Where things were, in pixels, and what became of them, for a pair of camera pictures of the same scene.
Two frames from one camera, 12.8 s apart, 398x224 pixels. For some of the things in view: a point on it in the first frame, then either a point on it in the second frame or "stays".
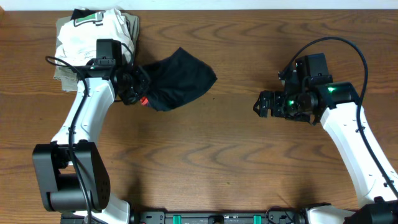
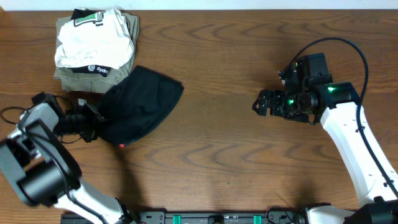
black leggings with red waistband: [175, 80] to [137, 106]
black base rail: [217, 217] stays
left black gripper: [137, 86] to [90, 122]
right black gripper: [277, 98] stays
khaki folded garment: [69, 78] stays
